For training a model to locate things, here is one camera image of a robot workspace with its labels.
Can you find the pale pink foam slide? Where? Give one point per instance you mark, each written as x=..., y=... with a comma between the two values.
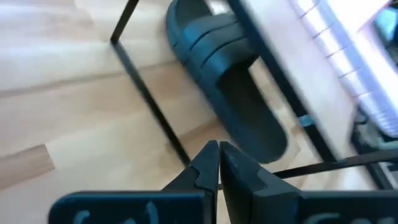
x=348, y=59

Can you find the large black foam slide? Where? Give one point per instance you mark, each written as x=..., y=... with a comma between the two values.
x=224, y=77

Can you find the blue tape piece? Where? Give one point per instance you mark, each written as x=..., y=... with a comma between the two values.
x=306, y=120

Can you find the black metal shelf wooden board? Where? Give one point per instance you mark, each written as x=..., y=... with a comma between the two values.
x=295, y=62

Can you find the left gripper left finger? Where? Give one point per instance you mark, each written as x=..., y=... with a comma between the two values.
x=192, y=193

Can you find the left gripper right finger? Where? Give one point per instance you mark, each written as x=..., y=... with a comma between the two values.
x=248, y=193

